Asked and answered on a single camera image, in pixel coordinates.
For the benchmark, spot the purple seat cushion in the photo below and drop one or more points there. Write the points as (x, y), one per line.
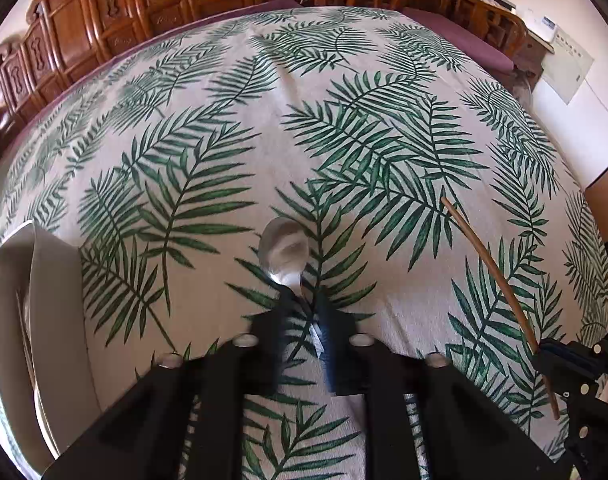
(459, 40)

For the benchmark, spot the white box device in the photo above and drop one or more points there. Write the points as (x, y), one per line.
(541, 24)

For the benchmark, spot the metal spoon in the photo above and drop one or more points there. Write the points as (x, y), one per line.
(284, 250)

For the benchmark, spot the long brown wooden chopstick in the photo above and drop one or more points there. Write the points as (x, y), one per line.
(485, 260)

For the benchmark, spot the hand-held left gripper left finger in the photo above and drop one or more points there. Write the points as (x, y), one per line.
(266, 360)

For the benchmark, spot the white utensil container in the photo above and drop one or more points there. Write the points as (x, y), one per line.
(58, 340)

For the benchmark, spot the leaf print cloth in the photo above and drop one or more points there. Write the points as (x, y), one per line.
(183, 110)

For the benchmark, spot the wooden side bench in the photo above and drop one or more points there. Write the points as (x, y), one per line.
(499, 25)

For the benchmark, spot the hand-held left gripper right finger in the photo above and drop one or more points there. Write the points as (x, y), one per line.
(341, 360)

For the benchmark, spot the carved wooden sofa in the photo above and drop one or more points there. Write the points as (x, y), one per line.
(108, 5)

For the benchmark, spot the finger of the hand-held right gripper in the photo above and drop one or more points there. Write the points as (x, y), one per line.
(569, 352)
(579, 385)

